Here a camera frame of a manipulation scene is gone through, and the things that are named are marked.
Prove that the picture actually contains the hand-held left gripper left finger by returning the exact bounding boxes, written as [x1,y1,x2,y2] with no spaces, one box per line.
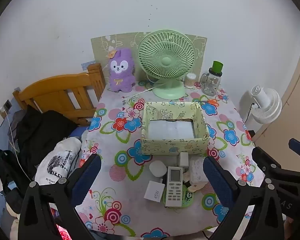
[18,154,102,240]

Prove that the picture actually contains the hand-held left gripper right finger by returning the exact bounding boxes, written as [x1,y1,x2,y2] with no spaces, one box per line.
[202,156,287,240]

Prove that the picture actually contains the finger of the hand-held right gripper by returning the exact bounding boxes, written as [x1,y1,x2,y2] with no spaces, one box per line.
[289,138,300,160]
[252,146,300,180]

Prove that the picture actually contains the pack of white floss picks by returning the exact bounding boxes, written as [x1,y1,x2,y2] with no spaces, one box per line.
[189,157,209,184]

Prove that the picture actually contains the green perforated plastic paddle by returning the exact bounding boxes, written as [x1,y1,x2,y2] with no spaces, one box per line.
[182,189,195,208]

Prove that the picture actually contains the small white cube charger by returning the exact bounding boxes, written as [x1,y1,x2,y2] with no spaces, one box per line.
[178,152,189,167]

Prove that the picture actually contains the white remote control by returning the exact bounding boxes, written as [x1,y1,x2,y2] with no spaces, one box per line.
[164,166,185,207]

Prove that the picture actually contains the pale yellow printed storage box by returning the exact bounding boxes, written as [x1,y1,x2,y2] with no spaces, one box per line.
[141,101,210,155]

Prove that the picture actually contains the round white case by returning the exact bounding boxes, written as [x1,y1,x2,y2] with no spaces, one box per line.
[149,160,168,179]

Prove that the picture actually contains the large white charger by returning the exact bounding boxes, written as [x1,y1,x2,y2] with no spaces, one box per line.
[144,181,165,202]

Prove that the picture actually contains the floral tablecloth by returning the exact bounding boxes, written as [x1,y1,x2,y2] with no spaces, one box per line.
[79,80,259,238]

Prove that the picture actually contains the beige wooden door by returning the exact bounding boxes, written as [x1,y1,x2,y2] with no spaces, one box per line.
[252,37,300,153]

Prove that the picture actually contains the white printed shirt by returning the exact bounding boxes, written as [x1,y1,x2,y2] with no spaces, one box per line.
[34,137,83,185]

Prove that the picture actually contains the blue bed sheet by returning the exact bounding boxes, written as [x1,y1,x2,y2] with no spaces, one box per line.
[70,126,88,138]

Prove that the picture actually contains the white floor fan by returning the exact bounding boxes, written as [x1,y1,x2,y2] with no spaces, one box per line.
[244,85,282,124]

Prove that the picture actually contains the red cloth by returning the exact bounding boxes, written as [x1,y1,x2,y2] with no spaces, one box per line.
[54,226,73,240]

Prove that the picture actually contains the black backpack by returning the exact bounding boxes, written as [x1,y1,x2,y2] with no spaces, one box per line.
[0,148,30,205]

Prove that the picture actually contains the glass mug jar green lid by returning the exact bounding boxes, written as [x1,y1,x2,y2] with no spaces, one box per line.
[200,61,223,97]

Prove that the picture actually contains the wooden bed headboard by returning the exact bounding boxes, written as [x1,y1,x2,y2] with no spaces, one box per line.
[13,64,106,127]

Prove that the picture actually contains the cotton swab jar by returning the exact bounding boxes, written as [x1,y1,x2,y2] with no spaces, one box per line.
[184,73,197,89]

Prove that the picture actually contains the purple plush toy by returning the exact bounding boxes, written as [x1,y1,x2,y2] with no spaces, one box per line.
[107,48,137,93]

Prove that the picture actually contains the green desk fan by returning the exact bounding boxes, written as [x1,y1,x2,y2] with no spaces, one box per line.
[137,30,196,100]

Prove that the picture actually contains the black fan cable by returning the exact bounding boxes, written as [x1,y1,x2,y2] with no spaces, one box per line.
[245,102,255,123]

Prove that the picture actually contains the orange handled scissors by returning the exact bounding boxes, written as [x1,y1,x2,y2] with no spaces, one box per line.
[191,99,220,107]

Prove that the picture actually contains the thin white cable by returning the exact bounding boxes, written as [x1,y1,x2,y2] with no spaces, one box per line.
[4,107,32,180]

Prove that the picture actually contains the white fan power cable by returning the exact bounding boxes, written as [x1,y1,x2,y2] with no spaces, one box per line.
[132,85,163,98]

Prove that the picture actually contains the blue paper on wall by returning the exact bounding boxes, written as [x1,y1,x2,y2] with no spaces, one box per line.
[81,60,97,70]

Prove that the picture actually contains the beige printed wall panel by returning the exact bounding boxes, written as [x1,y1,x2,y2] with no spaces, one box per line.
[91,31,208,85]

